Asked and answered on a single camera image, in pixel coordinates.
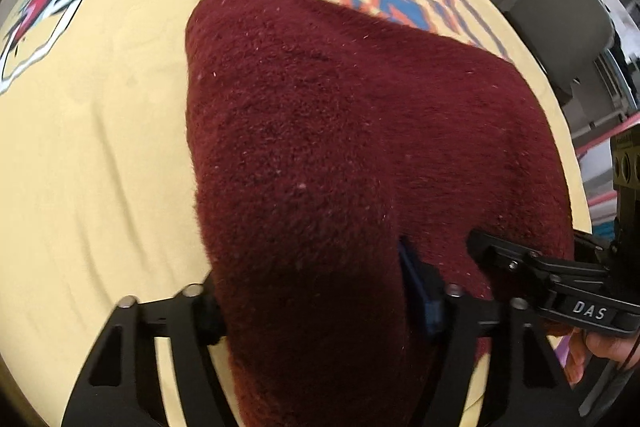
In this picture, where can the grey chair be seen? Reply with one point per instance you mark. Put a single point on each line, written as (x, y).
(560, 22)

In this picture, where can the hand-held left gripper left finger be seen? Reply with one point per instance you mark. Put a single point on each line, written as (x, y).
(205, 312)

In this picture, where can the person's right hand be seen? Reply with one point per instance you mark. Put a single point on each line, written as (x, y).
(607, 349)

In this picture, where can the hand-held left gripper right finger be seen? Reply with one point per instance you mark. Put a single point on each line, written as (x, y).
(420, 287)

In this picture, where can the yellow printed blanket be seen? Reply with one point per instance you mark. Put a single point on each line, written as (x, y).
(100, 157)

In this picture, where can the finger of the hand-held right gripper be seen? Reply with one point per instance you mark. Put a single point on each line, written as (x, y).
(500, 252)
(595, 241)

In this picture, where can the maroon knit sweater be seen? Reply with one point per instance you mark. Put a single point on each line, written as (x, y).
(325, 132)

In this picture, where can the pink striped mat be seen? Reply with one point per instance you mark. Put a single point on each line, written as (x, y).
(597, 157)

